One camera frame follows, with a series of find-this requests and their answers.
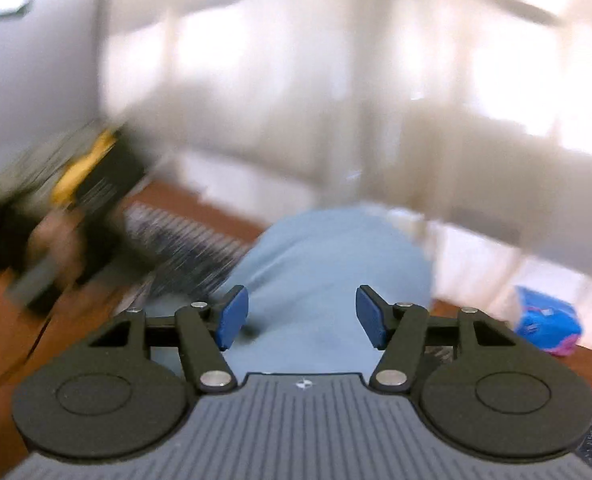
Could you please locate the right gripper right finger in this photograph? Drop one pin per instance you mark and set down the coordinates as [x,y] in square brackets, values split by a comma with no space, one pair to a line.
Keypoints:
[477,385]

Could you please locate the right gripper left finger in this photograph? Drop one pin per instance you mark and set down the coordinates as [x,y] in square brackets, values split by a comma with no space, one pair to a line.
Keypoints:
[129,385]

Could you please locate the light blue Champion hoodie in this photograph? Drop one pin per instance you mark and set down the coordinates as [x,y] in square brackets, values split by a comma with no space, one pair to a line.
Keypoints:
[302,276]

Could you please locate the person's left hand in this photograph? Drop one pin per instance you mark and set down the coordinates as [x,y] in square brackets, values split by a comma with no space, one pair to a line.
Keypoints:
[59,236]

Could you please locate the blue tissue pack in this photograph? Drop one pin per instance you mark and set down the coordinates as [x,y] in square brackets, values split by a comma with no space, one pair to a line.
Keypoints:
[549,323]

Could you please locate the navy patterned rug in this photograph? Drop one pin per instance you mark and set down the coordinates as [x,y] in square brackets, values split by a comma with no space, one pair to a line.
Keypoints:
[299,426]

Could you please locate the white sheer curtain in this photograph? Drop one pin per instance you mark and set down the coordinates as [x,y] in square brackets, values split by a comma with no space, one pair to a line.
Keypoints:
[475,115]

